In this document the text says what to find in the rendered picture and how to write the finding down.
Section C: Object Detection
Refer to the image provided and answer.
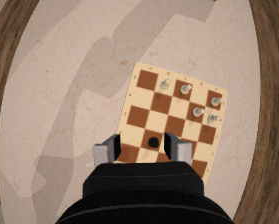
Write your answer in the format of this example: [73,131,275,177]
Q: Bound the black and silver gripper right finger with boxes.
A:
[164,132,192,166]

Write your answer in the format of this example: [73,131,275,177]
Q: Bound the white pawn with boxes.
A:
[211,97,223,106]
[193,107,205,117]
[160,79,170,89]
[208,114,220,123]
[180,84,192,94]

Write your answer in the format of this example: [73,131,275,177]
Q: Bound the chessboard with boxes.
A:
[114,62,228,185]

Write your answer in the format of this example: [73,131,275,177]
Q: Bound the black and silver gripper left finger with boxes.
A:
[93,134,121,168]

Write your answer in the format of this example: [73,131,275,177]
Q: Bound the black chess piece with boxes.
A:
[148,137,159,148]

